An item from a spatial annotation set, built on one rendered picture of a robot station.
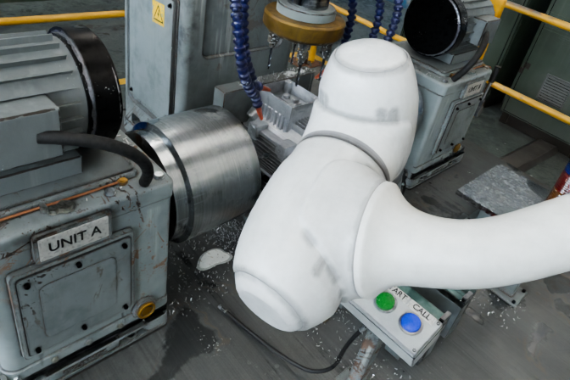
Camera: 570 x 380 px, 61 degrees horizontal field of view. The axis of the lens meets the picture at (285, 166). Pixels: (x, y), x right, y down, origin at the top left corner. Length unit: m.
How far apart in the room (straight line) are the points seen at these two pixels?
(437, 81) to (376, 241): 1.08
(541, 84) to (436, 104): 2.83
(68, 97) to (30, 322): 0.34
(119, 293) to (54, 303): 0.11
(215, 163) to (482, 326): 0.72
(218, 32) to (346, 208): 0.88
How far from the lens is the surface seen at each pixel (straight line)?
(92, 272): 0.83
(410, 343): 0.80
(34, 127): 0.68
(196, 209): 0.91
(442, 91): 1.43
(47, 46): 0.75
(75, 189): 0.78
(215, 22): 1.20
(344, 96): 0.47
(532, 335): 1.32
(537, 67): 4.25
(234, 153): 0.94
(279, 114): 1.14
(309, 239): 0.39
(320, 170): 0.42
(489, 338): 1.25
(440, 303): 1.14
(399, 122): 0.49
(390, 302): 0.81
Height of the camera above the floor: 1.64
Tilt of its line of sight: 34 degrees down
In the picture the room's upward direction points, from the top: 12 degrees clockwise
